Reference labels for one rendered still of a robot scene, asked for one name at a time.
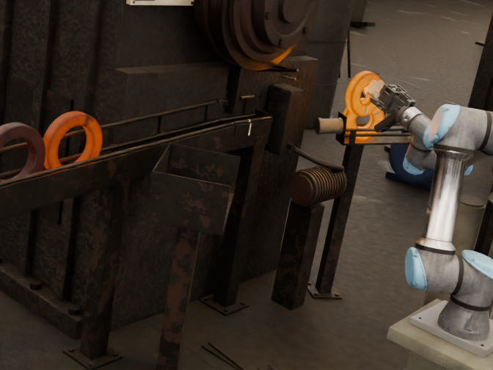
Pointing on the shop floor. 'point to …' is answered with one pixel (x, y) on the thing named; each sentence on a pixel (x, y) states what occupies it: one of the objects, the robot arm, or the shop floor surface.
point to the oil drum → (327, 54)
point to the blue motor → (396, 159)
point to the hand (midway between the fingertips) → (365, 88)
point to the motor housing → (303, 231)
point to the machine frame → (228, 80)
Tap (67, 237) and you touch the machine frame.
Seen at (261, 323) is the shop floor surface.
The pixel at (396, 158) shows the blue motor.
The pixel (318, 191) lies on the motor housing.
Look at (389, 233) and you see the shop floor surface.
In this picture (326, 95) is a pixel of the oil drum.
